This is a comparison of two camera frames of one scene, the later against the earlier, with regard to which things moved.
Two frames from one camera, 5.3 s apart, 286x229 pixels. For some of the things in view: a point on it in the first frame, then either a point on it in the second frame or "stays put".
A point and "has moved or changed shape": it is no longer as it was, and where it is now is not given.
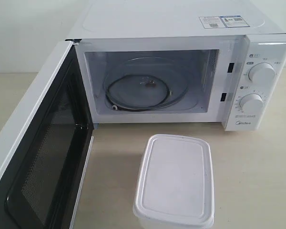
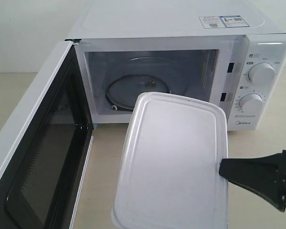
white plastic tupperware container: [175, 187] has moved or changed shape
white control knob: [251, 103] stays put
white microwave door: [39, 160] stays put
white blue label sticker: [223, 22] stays put
